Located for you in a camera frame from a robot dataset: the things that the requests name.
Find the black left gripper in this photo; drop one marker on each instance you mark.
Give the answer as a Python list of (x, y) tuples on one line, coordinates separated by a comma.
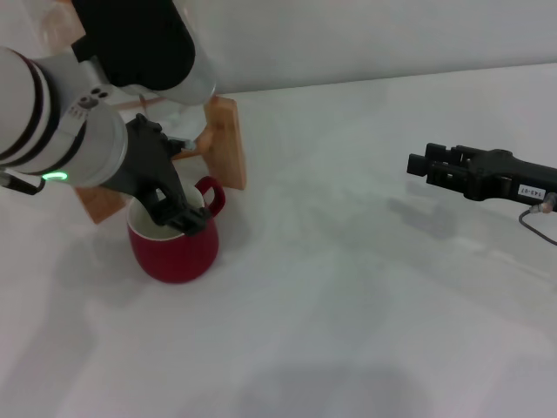
[(143, 165)]

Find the red cup white inside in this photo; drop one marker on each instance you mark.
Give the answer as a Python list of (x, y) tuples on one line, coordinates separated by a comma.
[(174, 257)]

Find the chrome faucet with lever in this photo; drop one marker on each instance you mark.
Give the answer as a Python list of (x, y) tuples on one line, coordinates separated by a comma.
[(183, 143)]

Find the wooden dispenser stand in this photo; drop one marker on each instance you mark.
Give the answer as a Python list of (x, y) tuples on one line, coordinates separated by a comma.
[(226, 139)]

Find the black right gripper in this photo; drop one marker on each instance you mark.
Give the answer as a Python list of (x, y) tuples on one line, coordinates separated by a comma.
[(509, 178)]

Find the glass water dispenser jar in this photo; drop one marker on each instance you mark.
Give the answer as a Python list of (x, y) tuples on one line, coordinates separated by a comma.
[(56, 26)]

